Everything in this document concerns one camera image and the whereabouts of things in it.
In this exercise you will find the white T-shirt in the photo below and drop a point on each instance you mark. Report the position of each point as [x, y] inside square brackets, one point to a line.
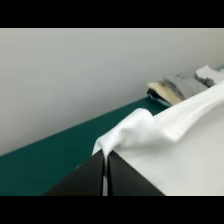
[183, 156]

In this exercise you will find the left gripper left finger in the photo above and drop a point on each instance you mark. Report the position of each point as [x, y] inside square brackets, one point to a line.
[88, 178]

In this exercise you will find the white garment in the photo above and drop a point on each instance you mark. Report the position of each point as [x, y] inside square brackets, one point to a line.
[210, 75]

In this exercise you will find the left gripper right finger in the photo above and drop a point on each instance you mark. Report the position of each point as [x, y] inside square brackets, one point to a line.
[128, 180]

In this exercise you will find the beige garment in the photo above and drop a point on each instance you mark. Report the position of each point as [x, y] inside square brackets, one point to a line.
[166, 91]

